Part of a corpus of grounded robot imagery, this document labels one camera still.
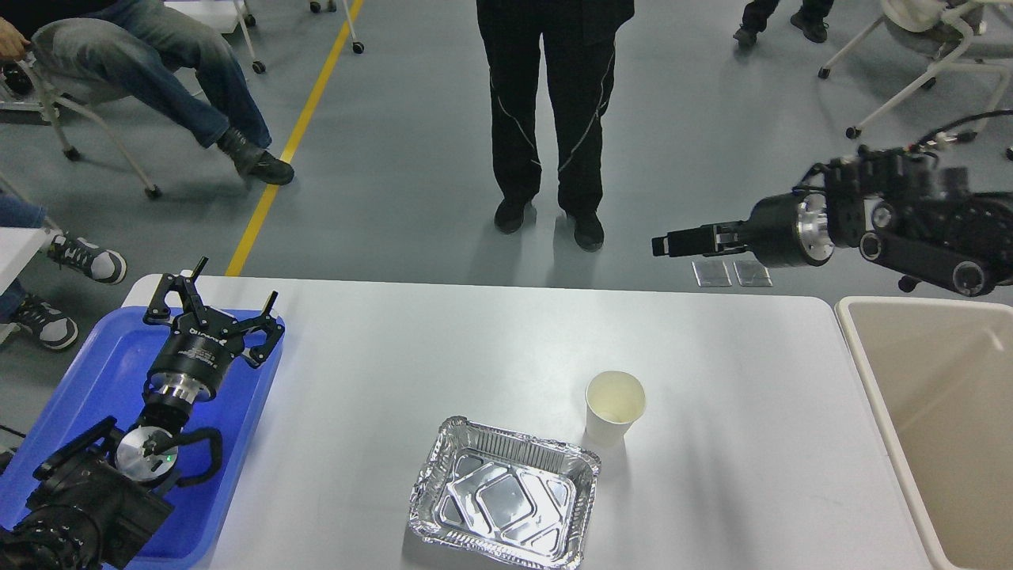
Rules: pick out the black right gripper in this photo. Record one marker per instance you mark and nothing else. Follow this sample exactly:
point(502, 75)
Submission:
point(784, 231)

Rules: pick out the seated person in jeans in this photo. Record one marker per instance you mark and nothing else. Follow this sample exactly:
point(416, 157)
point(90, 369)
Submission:
point(174, 64)

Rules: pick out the blue plastic tray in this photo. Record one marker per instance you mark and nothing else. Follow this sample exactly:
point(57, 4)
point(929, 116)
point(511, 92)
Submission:
point(105, 380)

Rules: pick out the aluminium foil food tray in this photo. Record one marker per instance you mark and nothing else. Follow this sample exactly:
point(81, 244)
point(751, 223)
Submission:
point(509, 496)

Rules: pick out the right metal floor plate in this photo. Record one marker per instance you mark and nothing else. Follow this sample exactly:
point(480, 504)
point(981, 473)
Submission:
point(752, 274)

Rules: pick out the metal floor plate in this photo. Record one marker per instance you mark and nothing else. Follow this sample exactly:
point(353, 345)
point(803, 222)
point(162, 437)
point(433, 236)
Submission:
point(711, 273)
point(752, 274)

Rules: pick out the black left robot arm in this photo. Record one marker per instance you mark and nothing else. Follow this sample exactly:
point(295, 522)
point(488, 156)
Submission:
point(135, 460)

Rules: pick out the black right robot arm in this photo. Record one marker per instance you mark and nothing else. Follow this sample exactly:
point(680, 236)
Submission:
point(897, 206)

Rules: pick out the white side table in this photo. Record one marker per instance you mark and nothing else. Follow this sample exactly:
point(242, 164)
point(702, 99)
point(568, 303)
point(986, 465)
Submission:
point(18, 247)

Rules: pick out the left metal floor plate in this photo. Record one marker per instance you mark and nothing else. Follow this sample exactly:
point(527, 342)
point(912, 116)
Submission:
point(711, 273)

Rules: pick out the background person dark shoes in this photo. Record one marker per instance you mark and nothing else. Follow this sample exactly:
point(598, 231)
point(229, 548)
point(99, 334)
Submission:
point(809, 19)

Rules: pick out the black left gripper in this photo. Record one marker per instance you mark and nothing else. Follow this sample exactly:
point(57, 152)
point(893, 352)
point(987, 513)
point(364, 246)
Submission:
point(196, 360)

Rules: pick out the white paper cup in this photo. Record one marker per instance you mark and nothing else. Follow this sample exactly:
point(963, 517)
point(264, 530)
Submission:
point(614, 401)

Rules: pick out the white office chair right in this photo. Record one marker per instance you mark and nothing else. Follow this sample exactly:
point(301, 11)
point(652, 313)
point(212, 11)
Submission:
point(952, 36)

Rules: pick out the beige plastic bin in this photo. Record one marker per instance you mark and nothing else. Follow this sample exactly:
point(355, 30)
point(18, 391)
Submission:
point(938, 375)

